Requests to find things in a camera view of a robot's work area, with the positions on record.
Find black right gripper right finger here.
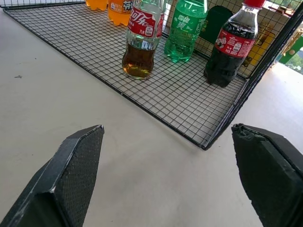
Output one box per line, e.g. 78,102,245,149
231,123,303,227

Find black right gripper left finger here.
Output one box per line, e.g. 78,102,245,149
0,124,105,227

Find dark plastic cola bottle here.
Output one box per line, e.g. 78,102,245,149
203,0,266,88

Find glass cola bottle red label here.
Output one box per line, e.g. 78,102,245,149
121,0,167,80

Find green plastic soda bottle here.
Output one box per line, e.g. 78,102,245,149
164,0,208,63

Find orange soda bottle blue label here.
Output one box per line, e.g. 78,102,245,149
107,0,133,26

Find orange plastic soda bottle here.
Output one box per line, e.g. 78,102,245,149
85,0,108,11

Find green panel with brass bolt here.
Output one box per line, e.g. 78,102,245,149
278,29,303,65

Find yellow board with brass latch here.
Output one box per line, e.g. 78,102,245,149
243,22,276,68

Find black wire mesh rack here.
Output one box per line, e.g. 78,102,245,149
0,0,303,151

